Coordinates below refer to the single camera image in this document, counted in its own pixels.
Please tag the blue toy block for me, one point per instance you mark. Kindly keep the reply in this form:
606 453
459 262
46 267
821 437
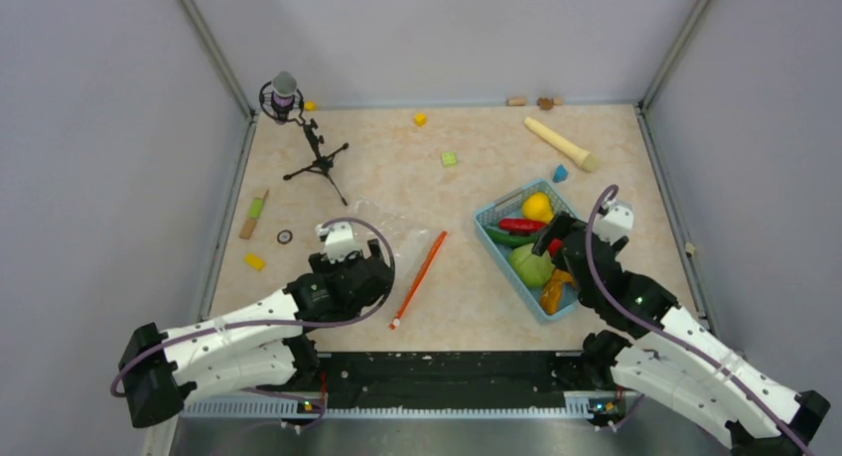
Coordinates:
560 174

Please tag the green toy cabbage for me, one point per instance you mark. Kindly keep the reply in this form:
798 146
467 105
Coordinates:
533 270

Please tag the red toy chili pepper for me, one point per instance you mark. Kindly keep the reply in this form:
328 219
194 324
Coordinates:
520 226

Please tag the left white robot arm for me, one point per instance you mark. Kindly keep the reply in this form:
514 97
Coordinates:
262 344

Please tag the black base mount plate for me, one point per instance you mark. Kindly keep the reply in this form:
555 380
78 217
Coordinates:
452 380

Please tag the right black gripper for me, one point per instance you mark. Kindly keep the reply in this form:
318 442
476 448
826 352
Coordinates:
559 226

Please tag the cream wooden rolling pin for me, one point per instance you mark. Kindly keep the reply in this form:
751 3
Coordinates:
583 158

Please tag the yellow toy lemon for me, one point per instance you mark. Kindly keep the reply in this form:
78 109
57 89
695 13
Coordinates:
538 207

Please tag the green toy block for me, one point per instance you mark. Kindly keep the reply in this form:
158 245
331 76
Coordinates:
449 159

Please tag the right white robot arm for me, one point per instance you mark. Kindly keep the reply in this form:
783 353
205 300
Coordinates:
655 346

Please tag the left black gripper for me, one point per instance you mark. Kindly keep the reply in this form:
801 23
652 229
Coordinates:
326 267

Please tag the clear orange-zip bag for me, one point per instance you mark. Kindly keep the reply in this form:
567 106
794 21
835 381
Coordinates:
410 239

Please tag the green toy cucumber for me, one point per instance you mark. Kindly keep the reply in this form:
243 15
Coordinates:
511 237

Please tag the green wooden knife toy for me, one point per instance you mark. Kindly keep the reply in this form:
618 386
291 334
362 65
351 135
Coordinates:
253 213

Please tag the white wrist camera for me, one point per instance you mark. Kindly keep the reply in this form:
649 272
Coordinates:
339 242
614 221

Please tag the yellow block left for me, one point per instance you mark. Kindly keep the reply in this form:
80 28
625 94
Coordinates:
254 261

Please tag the microphone on black tripod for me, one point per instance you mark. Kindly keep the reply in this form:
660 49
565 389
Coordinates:
283 101

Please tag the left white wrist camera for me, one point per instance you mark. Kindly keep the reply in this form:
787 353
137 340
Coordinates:
339 242

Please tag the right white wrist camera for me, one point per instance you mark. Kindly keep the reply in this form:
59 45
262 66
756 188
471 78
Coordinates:
614 221

